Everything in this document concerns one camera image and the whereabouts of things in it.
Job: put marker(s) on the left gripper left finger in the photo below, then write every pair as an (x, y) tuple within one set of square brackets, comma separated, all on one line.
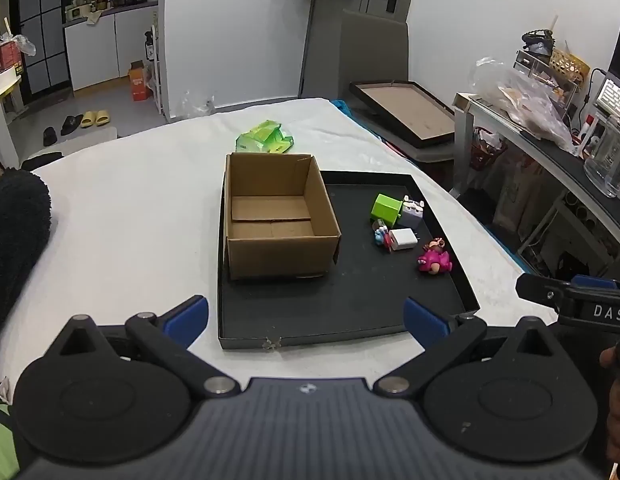
[(164, 340)]

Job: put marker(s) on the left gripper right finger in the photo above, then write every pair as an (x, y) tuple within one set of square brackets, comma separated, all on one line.
[(445, 339)]

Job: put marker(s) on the pink bear figurine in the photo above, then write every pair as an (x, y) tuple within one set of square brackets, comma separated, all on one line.
[(435, 259)]

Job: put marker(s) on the white charger block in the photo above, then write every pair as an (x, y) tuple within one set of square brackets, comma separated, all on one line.
[(402, 239)]

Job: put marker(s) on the red blue figure toy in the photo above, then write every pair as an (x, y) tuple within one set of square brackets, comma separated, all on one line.
[(382, 234)]

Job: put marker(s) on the brown cardboard box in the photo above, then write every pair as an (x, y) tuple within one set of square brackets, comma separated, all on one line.
[(277, 217)]

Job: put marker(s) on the black shallow tray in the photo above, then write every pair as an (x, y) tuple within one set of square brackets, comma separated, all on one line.
[(361, 296)]

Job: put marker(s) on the lavender bunny cube toy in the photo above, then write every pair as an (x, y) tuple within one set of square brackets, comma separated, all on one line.
[(412, 213)]

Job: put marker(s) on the grey side desk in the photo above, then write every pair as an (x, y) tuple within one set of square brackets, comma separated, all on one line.
[(533, 197)]

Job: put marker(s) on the green cube toy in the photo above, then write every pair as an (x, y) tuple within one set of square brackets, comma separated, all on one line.
[(387, 209)]

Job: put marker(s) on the clear plastic jug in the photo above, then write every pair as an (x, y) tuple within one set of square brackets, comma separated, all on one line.
[(603, 166)]

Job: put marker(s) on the black fuzzy sleeve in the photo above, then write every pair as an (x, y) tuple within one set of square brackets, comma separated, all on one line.
[(25, 227)]

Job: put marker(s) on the clear plastic bag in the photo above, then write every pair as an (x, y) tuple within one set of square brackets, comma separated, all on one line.
[(524, 101)]

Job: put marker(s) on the green tissue pack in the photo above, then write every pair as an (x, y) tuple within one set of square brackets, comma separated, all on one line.
[(268, 137)]

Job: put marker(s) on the black framed board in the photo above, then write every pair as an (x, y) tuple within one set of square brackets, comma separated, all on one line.
[(413, 114)]

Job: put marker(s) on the yellow slipper pair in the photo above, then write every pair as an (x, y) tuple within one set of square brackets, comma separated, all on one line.
[(95, 118)]

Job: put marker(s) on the black slipper pair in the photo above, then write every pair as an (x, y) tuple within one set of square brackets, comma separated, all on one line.
[(70, 124)]

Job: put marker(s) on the orange cardboard box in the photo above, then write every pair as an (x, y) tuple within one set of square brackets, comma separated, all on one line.
[(138, 86)]

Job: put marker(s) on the grey chair back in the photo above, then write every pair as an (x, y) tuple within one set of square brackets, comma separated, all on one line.
[(371, 49)]

